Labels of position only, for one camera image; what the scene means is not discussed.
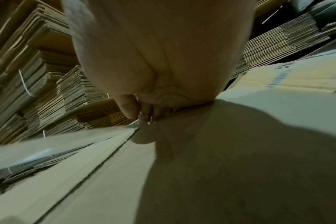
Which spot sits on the person's right hand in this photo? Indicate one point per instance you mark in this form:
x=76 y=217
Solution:
x=162 y=43

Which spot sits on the brown cardboard box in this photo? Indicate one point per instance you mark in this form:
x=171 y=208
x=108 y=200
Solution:
x=240 y=175

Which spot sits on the stacks of flat cardboard bundles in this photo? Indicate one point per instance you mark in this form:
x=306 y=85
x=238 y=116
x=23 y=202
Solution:
x=40 y=78

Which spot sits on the yellow carton with blue print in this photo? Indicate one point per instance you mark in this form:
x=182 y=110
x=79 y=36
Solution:
x=301 y=76

